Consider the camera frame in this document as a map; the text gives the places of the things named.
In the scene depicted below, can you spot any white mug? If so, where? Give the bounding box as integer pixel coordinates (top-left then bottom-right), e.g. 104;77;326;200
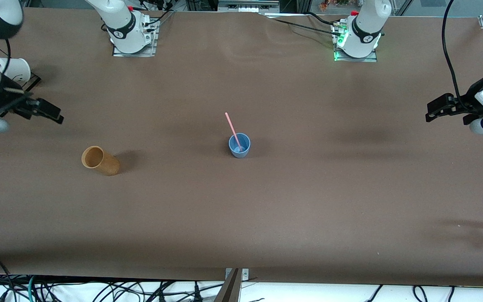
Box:
0;57;31;82

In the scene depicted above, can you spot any grey device box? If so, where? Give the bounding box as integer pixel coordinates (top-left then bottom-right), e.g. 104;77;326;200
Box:
218;0;280;13

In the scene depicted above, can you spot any small metal bracket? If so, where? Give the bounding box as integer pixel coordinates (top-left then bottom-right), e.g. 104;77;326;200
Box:
225;268;249;281

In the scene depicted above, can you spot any bamboo cup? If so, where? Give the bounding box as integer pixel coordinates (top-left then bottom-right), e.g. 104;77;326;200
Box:
81;146;120;176

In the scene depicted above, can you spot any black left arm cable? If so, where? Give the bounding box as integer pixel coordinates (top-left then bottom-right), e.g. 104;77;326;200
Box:
442;0;465;102

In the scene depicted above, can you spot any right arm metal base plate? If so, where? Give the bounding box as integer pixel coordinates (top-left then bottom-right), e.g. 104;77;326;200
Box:
112;19;158;57

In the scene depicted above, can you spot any blue cup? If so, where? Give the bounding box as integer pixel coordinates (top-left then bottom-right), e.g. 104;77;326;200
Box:
229;133;251;159

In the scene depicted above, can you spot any pink chopstick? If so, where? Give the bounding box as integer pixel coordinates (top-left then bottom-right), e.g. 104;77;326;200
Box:
225;112;242;152

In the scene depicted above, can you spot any aluminium profile bar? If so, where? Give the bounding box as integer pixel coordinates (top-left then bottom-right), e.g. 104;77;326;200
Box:
214;268;242;302

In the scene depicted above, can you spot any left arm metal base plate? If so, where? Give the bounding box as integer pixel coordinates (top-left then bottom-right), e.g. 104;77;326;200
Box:
332;21;379;62

